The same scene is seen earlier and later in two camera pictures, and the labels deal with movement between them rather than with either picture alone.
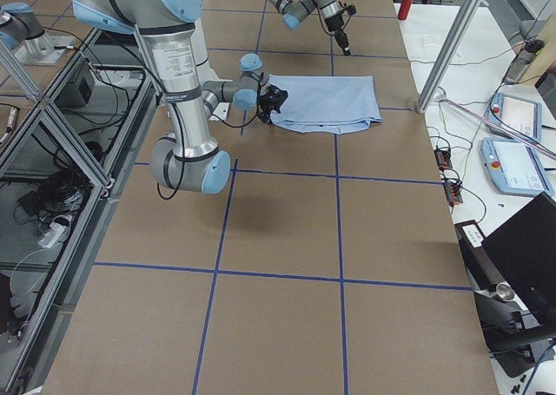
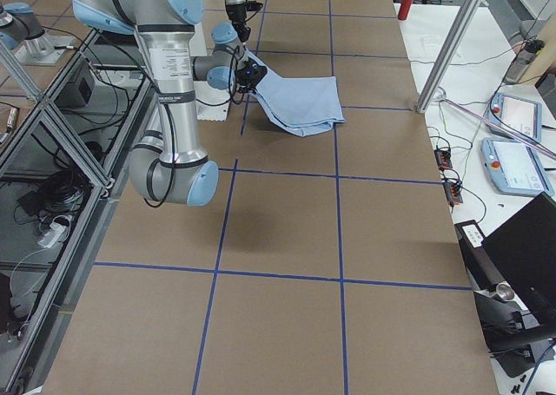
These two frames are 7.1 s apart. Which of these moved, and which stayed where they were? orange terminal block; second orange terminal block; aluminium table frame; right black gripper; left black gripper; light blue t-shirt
Moved: light blue t-shirt; left black gripper; right black gripper
Stayed: aluminium table frame; second orange terminal block; orange terminal block
